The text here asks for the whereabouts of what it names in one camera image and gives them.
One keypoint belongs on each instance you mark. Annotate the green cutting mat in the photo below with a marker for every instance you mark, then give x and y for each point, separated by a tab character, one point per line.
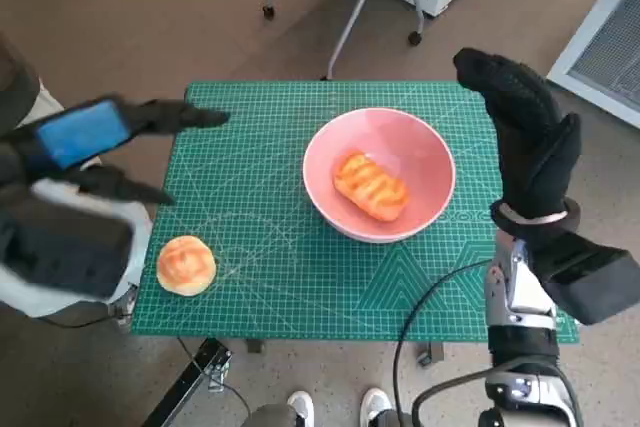
280	287

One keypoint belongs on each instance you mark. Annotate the black knitted glove right hand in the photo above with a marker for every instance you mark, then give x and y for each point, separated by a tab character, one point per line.
535	147

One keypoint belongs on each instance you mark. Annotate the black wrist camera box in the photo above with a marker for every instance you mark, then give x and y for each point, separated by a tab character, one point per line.
60	252
585	277

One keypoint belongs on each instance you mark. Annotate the pink bowl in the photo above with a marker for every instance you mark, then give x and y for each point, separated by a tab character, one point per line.
430	167

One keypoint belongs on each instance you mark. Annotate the grey leg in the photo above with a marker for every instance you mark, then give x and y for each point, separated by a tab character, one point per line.
270	418

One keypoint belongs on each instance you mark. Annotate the white cabinet with mesh panel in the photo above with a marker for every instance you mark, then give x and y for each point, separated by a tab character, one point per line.
610	57

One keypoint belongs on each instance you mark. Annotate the long toy bread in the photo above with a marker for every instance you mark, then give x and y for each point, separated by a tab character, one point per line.
370	184

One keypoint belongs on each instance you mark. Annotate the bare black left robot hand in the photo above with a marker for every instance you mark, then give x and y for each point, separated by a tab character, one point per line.
80	134

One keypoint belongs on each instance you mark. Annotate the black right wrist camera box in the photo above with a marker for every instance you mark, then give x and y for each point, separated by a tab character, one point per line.
585	277

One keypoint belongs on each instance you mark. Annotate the black metal strut with clamp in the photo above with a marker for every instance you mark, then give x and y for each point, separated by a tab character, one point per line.
200	372

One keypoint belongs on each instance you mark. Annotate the round toy bread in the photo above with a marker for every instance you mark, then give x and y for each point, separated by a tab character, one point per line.
186	264

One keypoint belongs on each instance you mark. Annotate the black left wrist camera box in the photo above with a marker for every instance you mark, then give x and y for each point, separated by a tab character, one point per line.
60	252

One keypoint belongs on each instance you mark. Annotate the white shoe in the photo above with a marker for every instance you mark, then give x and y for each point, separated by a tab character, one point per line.
300	407
375	404

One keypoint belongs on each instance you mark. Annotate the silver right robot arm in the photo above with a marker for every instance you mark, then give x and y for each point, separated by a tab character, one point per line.
522	297

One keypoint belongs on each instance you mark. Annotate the dark leg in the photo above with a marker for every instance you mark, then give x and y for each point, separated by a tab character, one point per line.
400	419

